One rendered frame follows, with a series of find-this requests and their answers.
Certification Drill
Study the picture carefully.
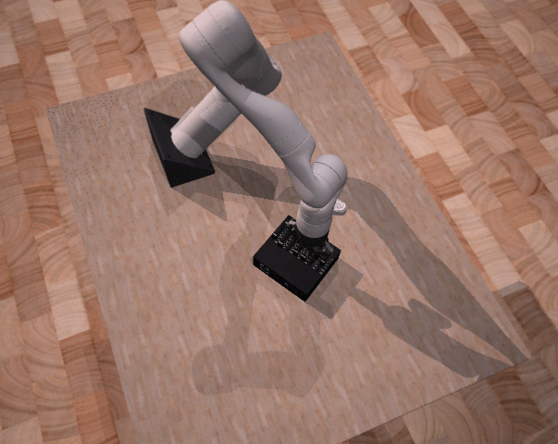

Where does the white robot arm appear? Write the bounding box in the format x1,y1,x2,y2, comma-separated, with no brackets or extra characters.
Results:
170,0,348,238

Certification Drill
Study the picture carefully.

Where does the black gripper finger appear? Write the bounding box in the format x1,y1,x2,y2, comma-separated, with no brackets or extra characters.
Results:
305,240,336,256
286,218,308,255

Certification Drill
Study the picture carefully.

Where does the black lighting desk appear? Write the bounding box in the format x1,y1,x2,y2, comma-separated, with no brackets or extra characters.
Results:
253,216,341,302

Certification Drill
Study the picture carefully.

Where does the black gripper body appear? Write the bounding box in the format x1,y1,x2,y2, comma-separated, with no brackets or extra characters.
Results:
294,224,329,247

